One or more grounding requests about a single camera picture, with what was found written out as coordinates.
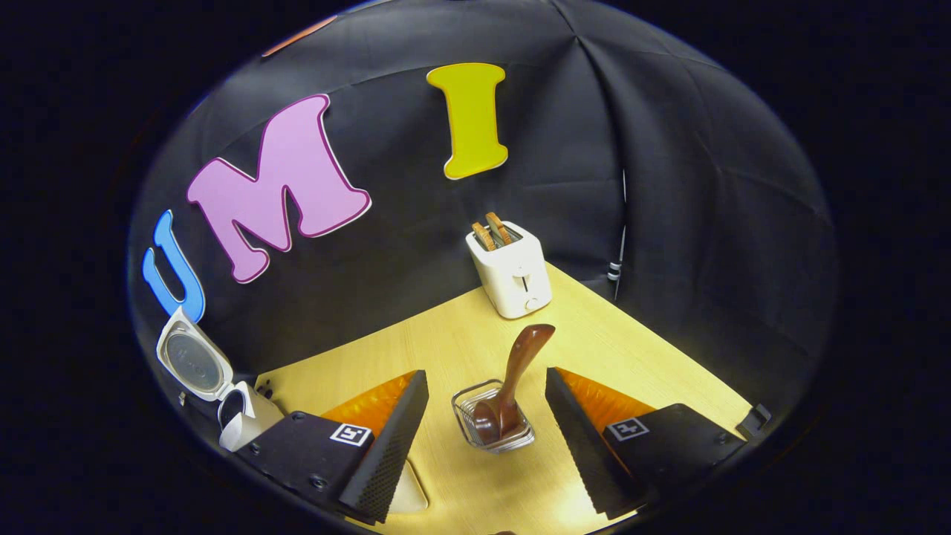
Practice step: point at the black table edge bracket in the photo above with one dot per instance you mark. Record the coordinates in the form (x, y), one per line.
(754, 421)

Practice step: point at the brown wooden spoon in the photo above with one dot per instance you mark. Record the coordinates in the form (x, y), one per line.
(520, 364)

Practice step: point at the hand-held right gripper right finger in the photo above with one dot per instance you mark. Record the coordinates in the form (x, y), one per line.
(576, 446)

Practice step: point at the white toaster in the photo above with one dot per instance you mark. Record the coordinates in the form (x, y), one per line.
(513, 279)

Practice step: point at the brown toast slice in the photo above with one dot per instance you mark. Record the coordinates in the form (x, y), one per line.
(498, 227)
(484, 236)

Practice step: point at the white rice cooker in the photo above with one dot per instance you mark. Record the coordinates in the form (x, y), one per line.
(193, 360)

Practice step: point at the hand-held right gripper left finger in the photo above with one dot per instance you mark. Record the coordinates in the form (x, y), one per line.
(394, 446)

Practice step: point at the black backdrop cloth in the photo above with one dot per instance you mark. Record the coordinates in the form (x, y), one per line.
(706, 223)

